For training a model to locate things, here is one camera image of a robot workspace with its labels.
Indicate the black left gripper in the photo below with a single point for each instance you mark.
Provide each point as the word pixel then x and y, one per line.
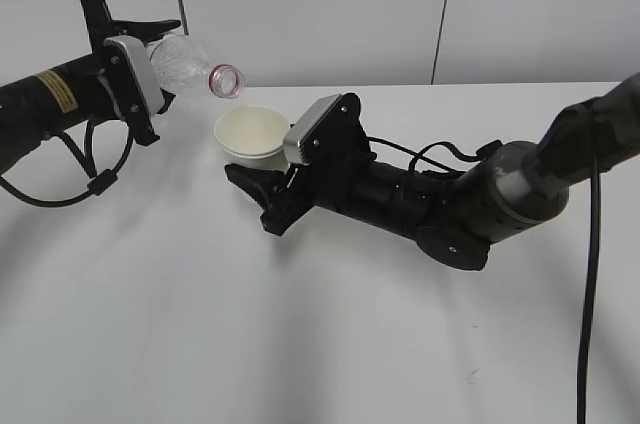
pixel 100 25

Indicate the clear plastic water bottle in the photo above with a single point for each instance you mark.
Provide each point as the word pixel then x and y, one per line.
pixel 183 68

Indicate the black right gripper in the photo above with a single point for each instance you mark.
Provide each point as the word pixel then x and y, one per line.
pixel 287 197

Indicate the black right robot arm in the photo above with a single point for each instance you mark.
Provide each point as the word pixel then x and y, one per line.
pixel 453 216

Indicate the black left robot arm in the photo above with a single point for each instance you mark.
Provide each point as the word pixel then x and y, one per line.
pixel 42 105

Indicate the white paper cup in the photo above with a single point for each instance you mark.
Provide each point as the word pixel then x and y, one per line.
pixel 252 136

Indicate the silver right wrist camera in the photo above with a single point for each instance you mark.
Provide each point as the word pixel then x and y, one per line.
pixel 330 129

